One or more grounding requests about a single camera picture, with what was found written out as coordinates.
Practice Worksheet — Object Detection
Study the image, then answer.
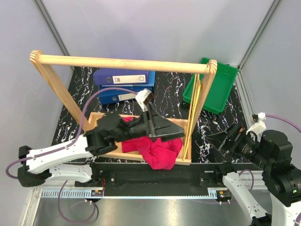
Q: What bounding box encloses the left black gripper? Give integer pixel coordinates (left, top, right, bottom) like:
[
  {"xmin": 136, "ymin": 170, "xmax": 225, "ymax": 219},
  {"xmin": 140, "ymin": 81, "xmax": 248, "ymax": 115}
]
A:
[{"xmin": 114, "ymin": 103, "xmax": 185, "ymax": 143}]

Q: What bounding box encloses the red t shirt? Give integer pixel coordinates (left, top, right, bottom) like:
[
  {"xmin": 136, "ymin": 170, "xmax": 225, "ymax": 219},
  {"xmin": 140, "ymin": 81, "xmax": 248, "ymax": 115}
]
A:
[{"xmin": 121, "ymin": 129, "xmax": 183, "ymax": 170}]

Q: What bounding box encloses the yellow clothes hanger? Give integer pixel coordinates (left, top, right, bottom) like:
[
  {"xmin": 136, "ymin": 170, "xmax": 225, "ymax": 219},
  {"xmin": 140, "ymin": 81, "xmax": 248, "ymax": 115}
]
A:
[{"xmin": 182, "ymin": 74, "xmax": 200, "ymax": 160}]

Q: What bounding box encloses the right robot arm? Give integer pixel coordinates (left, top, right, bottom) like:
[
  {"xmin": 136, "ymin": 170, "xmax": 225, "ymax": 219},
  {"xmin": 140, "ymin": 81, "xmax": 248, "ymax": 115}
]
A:
[{"xmin": 206, "ymin": 124, "xmax": 301, "ymax": 226}]

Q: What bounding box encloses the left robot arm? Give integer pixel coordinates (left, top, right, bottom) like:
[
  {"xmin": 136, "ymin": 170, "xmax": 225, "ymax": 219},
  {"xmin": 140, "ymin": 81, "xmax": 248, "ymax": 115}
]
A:
[{"xmin": 17, "ymin": 104, "xmax": 184, "ymax": 187}]

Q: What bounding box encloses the wooden tray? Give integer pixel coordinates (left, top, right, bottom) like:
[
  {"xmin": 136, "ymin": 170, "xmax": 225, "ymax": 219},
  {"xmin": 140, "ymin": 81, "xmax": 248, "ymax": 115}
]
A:
[{"xmin": 87, "ymin": 112, "xmax": 192, "ymax": 166}]

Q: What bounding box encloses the green plastic bin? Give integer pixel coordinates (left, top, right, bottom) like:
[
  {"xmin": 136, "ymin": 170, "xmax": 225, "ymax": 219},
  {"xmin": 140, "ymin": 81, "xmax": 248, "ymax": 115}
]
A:
[{"xmin": 182, "ymin": 63, "xmax": 238, "ymax": 114}]

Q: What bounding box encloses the lower blue binder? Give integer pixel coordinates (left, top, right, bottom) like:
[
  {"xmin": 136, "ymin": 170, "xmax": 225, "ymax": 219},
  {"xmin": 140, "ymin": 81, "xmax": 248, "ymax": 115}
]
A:
[{"xmin": 99, "ymin": 86, "xmax": 153, "ymax": 105}]

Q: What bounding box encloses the blue binder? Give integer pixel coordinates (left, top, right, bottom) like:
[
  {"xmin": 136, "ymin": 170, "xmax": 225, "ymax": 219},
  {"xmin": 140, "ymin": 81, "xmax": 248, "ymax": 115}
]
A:
[
  {"xmin": 93, "ymin": 68, "xmax": 155, "ymax": 87},
  {"xmin": 99, "ymin": 86, "xmax": 153, "ymax": 105}
]

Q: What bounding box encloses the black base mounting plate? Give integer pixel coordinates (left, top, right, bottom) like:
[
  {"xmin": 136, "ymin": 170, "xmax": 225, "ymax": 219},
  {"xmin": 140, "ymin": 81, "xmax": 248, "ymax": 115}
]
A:
[{"xmin": 70, "ymin": 162, "xmax": 243, "ymax": 197}]

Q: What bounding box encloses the upper blue binder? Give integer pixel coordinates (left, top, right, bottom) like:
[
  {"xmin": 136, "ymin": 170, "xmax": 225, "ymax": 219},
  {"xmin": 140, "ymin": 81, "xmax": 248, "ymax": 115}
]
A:
[{"xmin": 93, "ymin": 68, "xmax": 155, "ymax": 87}]

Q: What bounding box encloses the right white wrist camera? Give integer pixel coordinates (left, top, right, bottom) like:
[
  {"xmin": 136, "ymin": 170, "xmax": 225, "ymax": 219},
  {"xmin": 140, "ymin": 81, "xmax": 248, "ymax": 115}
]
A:
[{"xmin": 246, "ymin": 112, "xmax": 266, "ymax": 135}]

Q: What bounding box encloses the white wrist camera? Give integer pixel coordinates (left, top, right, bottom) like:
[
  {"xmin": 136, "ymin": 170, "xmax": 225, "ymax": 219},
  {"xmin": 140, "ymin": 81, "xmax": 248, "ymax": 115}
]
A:
[
  {"xmin": 135, "ymin": 89, "xmax": 154, "ymax": 112},
  {"xmin": 246, "ymin": 112, "xmax": 266, "ymax": 135}
]

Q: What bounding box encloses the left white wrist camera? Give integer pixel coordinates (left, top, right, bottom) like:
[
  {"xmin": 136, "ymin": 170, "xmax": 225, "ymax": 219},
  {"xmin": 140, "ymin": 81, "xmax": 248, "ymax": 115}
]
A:
[{"xmin": 135, "ymin": 89, "xmax": 154, "ymax": 112}]

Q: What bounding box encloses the wooden clothes rack frame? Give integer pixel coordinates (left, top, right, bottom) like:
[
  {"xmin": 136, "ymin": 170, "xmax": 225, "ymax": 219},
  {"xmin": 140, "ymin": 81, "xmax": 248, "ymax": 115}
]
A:
[{"xmin": 29, "ymin": 49, "xmax": 218, "ymax": 161}]

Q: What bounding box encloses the white slotted cable duct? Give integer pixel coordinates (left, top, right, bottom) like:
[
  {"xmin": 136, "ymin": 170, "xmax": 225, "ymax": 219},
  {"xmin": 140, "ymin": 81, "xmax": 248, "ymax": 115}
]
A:
[{"xmin": 41, "ymin": 187, "xmax": 218, "ymax": 200}]

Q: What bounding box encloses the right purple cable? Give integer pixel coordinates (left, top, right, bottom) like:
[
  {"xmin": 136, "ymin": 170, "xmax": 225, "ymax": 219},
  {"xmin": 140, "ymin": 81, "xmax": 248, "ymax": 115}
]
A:
[{"xmin": 265, "ymin": 114, "xmax": 301, "ymax": 134}]

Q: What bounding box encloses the purple cable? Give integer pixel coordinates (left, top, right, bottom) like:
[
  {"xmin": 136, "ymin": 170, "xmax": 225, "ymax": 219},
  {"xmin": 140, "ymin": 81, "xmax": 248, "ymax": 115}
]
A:
[
  {"xmin": 265, "ymin": 114, "xmax": 301, "ymax": 134},
  {"xmin": 5, "ymin": 87, "xmax": 138, "ymax": 224}
]

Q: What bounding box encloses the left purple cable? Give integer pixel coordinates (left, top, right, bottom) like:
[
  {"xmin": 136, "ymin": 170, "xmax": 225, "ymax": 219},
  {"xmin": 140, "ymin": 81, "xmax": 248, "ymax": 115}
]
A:
[{"xmin": 5, "ymin": 87, "xmax": 138, "ymax": 224}]

